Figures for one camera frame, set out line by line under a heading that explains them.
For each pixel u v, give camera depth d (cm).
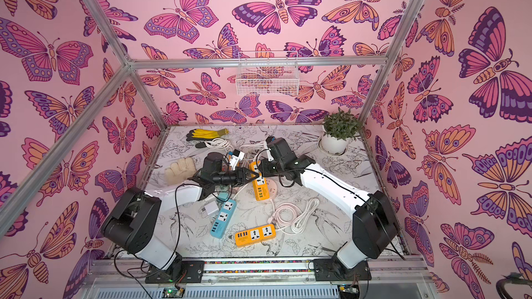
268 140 76
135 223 45
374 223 43
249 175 83
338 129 92
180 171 100
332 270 65
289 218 86
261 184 83
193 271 73
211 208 87
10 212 50
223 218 84
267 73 96
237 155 82
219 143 109
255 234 80
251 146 106
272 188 92
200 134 113
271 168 73
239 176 76
